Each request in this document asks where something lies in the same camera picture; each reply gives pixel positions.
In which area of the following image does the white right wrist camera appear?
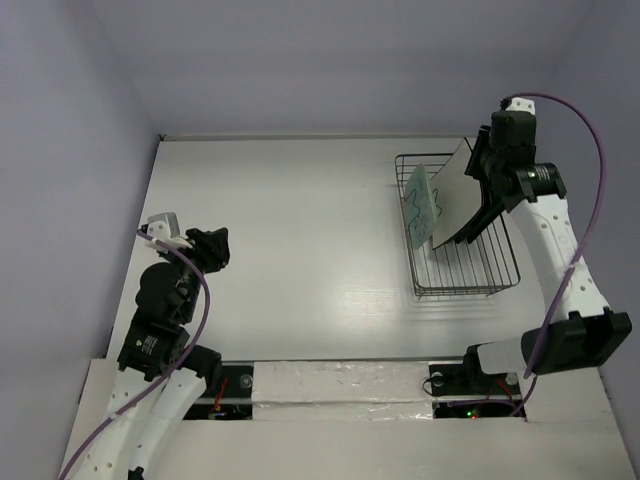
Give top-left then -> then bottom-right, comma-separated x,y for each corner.
500,97 -> 535,115

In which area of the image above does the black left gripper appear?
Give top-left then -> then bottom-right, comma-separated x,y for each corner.
162,226 -> 229,320

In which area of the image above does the white square plate black rim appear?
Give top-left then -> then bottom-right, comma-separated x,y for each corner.
431,137 -> 482,249

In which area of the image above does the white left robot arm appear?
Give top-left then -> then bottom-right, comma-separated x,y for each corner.
59,221 -> 230,479

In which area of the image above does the light green oval plate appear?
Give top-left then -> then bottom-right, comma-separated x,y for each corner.
404,164 -> 442,249

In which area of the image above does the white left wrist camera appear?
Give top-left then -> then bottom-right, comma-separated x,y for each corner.
141,212 -> 191,252

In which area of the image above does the wire dish rack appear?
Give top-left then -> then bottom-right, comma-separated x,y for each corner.
394,153 -> 521,300

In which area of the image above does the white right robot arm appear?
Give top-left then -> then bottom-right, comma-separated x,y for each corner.
454,109 -> 632,392

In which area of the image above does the teal and black square plate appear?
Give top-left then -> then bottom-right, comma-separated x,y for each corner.
460,182 -> 504,243

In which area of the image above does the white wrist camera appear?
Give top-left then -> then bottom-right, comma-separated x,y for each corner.
500,97 -> 535,115
141,212 -> 191,252

